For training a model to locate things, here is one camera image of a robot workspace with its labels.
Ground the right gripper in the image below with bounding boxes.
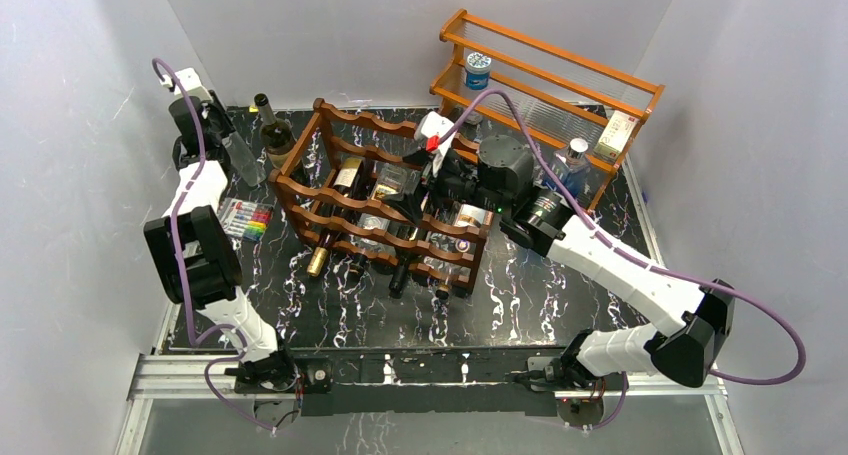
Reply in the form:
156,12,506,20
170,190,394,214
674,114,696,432
380,146,508,228

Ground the blue lidded jar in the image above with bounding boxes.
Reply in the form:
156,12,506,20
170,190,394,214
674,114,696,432
464,52,492,91

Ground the blue square glass bottle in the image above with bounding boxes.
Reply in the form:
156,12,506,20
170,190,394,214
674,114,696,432
542,137,591,199

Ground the clear glass bottle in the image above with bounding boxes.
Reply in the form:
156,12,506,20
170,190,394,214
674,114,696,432
222,131,267,188

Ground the brown wooden wine rack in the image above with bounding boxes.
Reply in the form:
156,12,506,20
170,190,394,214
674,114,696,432
268,97,495,298

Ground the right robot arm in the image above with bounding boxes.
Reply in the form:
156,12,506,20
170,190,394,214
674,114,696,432
383,135,734,389

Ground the clear square liquor bottle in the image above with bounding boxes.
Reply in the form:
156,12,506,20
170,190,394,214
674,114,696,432
351,163,419,268

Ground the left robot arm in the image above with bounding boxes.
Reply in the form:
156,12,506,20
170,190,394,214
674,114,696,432
143,95,300,391

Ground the small white box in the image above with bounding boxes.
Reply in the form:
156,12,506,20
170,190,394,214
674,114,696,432
593,110,639,163

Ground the gold capped wine bottle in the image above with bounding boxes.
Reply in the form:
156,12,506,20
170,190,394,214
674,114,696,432
305,157,366,279

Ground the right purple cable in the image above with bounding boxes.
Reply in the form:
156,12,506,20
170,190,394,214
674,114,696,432
437,88,808,433

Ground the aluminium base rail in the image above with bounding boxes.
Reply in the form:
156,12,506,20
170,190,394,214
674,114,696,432
117,347,742,454

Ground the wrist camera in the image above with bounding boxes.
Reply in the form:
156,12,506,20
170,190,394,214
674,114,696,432
414,111,456,174
160,67,213,102

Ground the pack of coloured markers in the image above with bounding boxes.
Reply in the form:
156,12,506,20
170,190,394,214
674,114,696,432
217,197,274,242

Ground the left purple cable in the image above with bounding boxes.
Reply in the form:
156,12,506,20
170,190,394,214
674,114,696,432
151,57,276,433

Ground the dark wine bottle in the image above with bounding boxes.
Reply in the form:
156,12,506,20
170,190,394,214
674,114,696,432
388,224,423,300

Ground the white label bottle in rack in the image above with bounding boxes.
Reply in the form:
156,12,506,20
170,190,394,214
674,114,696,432
429,204,489,301

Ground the purple cable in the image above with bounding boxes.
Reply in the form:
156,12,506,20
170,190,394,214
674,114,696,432
151,57,276,433
437,88,808,433

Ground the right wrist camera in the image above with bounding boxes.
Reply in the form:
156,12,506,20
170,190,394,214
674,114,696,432
414,111,456,174

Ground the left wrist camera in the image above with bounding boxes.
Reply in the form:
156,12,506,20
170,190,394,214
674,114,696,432
160,67,213,102

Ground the green wine bottle white label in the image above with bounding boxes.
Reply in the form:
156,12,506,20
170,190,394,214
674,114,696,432
254,93,295,169

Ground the orange wooden shelf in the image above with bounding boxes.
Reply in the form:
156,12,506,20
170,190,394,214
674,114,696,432
429,9,665,211

